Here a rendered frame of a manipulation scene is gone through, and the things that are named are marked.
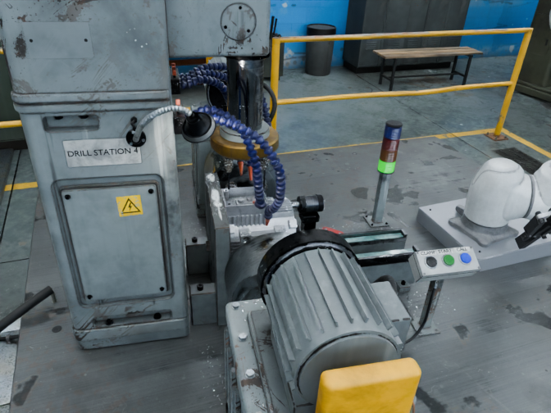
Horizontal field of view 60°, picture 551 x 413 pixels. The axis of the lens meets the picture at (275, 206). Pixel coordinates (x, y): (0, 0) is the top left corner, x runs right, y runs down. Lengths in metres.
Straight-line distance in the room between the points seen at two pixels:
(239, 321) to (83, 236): 0.44
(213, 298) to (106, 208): 0.43
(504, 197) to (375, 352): 1.15
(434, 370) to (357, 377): 0.80
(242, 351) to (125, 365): 0.55
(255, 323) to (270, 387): 0.14
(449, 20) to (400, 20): 0.82
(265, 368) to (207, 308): 0.58
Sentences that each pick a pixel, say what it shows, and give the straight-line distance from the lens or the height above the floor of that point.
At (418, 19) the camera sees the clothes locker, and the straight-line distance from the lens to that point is 7.04.
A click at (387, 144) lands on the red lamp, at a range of 1.74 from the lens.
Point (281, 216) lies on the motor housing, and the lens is 1.36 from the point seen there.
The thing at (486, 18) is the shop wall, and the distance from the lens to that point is 8.39.
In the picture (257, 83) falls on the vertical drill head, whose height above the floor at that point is 1.48.
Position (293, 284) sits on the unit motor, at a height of 1.33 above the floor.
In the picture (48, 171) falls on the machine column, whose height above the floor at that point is 1.35.
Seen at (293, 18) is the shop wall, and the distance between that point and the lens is 6.68.
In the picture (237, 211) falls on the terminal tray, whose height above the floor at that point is 1.13.
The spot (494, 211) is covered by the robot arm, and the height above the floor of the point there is 0.99.
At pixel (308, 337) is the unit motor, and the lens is 0.67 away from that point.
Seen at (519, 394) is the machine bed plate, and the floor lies 0.80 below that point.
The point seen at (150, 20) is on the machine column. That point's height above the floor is 1.65.
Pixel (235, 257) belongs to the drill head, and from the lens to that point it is 1.15.
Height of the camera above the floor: 1.83
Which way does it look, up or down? 32 degrees down
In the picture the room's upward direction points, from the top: 3 degrees clockwise
